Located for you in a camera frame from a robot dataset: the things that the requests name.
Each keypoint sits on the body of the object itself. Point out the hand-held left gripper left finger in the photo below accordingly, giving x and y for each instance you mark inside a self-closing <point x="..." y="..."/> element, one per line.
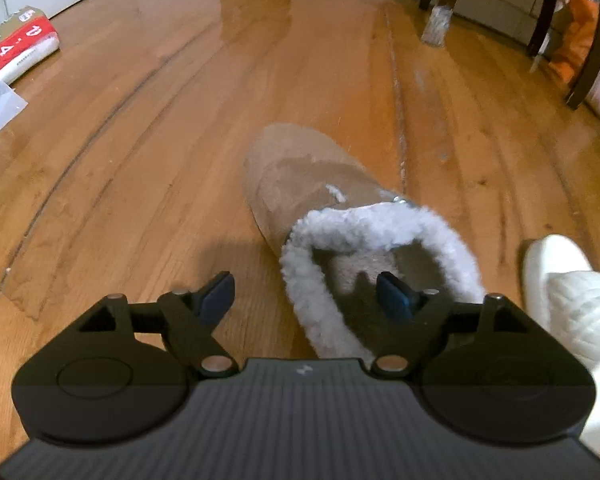
<point x="217" y="300"/>

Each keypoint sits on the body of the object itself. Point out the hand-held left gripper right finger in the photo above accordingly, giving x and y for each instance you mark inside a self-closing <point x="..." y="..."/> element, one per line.
<point x="392" y="300"/>

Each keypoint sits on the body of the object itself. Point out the brown fur-lined slipper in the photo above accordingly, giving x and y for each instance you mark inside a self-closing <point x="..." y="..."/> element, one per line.
<point x="300" y="175"/>

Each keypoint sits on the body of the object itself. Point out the cream ribbed slide sandal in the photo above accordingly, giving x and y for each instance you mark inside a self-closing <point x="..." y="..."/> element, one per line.
<point x="575" y="300"/>

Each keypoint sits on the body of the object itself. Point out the white plastic bag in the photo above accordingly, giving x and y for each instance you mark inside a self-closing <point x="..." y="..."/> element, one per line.
<point x="0" y="105"/>

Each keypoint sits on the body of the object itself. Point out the orange bag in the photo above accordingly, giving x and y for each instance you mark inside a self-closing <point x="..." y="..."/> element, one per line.
<point x="575" y="45"/>

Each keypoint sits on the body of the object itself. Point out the red and white packet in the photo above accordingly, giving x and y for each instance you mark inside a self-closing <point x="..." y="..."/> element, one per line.
<point x="20" y="50"/>

